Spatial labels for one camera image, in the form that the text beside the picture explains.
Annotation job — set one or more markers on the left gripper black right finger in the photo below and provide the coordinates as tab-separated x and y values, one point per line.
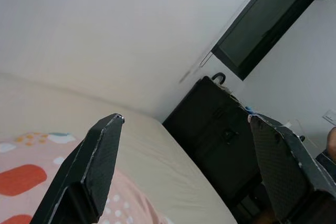
286	171

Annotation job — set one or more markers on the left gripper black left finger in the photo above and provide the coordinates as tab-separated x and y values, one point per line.
86	171

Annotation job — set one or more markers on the pink patterned pillow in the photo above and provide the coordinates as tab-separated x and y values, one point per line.
31	161

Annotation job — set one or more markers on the seated person leg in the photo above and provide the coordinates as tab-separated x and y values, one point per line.
332	142

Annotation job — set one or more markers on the beige mattress bed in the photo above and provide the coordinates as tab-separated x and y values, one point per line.
162	161

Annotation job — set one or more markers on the black hard case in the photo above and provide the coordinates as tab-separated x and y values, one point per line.
210	134

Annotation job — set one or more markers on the white paper sheets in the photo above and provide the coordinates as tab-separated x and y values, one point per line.
227	90

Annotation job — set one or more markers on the white blind wand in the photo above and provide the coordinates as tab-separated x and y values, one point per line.
206	60

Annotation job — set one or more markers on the white wall switch plate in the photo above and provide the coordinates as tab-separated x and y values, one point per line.
330	116

